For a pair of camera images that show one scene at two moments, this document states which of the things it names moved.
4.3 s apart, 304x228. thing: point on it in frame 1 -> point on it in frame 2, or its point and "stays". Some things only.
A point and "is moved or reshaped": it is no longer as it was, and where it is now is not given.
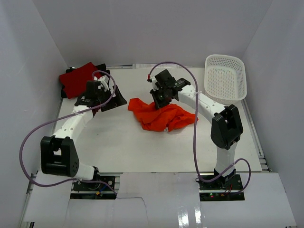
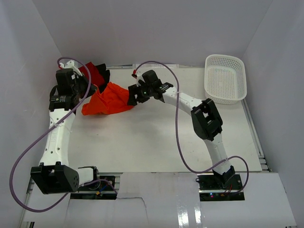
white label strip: [159, 66] stays
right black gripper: [159, 104] -> [132, 100]
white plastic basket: [224, 80] stays
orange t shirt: [169, 118] is moved or reshaped
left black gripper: [116, 101] -> [93, 88]
